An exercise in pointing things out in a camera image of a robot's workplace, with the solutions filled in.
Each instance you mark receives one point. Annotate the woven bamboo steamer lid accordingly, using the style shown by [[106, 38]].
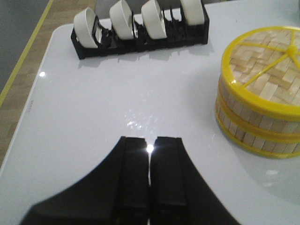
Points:
[[261, 69]]

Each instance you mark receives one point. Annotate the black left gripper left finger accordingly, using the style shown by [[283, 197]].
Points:
[[116, 192]]

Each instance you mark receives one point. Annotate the white bowl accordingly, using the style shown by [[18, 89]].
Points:
[[121, 18], [153, 20], [83, 25]]

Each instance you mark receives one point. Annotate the white bowl right end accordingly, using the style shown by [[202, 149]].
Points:
[[193, 11]]

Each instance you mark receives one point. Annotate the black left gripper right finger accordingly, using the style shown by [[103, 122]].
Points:
[[179, 194]]

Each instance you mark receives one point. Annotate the bamboo steamer drawer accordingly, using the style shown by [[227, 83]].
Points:
[[256, 144], [242, 123]]

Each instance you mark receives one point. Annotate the white bowl far left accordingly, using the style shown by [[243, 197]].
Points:
[[83, 25]]

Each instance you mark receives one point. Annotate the black bowl rack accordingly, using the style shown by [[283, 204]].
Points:
[[178, 34]]

